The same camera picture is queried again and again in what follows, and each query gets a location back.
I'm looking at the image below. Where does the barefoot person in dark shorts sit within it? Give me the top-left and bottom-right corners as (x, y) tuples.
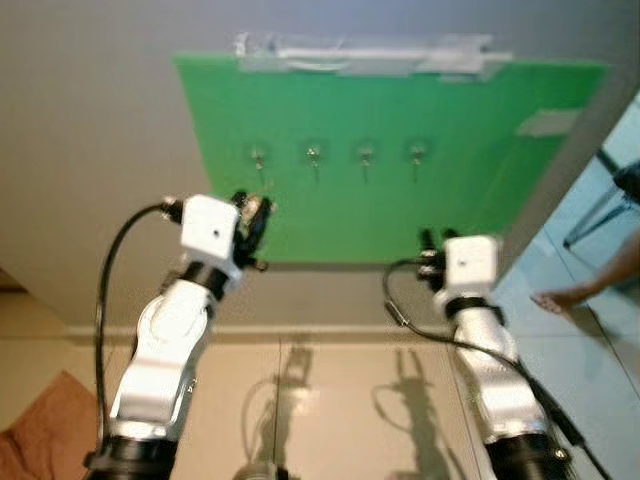
(530, 232), (640, 317)

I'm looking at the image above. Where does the grey left robot leg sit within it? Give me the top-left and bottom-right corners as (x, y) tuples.
(235, 460), (293, 480)

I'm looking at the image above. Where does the black metal frame chair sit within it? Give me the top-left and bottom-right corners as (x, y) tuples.
(563, 150), (640, 251)

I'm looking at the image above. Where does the small clear acrylic shelf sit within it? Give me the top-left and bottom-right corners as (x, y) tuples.
(515, 108), (583, 138)

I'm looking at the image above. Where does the green wall board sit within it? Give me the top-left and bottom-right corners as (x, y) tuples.
(172, 52), (609, 267)

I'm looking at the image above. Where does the brown floor cloth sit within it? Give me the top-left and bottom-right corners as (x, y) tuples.
(0, 370), (101, 480)

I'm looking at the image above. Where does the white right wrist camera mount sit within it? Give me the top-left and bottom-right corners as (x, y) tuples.
(443, 235), (501, 293)

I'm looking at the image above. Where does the long clear acrylic holder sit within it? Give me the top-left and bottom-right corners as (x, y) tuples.
(233, 32), (513, 81)

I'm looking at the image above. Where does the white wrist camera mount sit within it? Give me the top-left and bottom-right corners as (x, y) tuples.
(443, 235), (501, 293)
(180, 195), (241, 273)

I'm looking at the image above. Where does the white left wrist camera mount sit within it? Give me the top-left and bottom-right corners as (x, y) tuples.
(180, 195), (241, 273)

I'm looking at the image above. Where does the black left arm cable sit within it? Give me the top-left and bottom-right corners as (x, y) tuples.
(95, 200), (186, 446)

